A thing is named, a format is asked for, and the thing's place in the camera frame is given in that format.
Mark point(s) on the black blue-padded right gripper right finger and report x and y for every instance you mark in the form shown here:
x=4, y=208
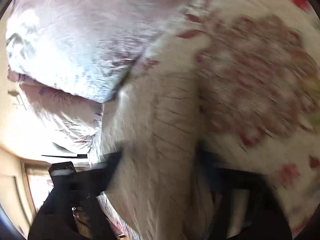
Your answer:
x=248, y=208

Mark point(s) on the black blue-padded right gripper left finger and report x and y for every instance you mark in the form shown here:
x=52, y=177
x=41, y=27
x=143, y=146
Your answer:
x=55, y=219

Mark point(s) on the white ribbed knit garment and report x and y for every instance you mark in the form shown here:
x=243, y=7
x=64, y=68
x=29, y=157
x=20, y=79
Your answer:
x=157, y=189

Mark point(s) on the floral cream bedsheet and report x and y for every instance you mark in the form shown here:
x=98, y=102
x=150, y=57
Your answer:
x=257, y=69

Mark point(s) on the white-blue satin pillow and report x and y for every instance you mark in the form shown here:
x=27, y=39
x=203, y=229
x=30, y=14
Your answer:
x=82, y=52

